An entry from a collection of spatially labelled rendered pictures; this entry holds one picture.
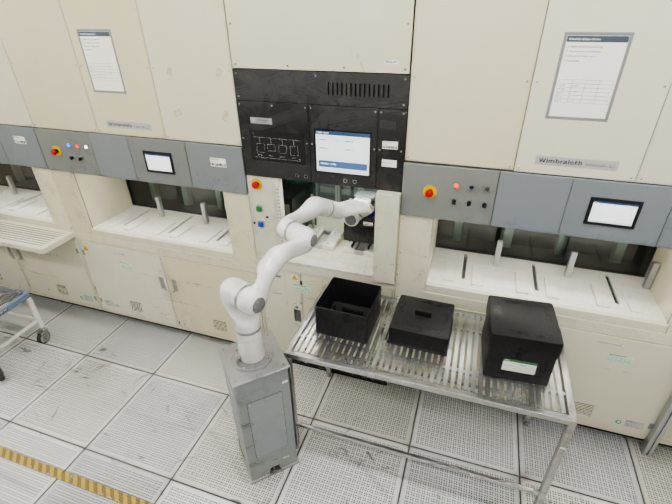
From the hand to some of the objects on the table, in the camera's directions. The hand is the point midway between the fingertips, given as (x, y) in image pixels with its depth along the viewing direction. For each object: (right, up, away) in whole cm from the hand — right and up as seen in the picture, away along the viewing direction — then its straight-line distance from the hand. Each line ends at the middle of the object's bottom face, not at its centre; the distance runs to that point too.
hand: (365, 197), depth 254 cm
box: (+66, -84, -53) cm, 119 cm away
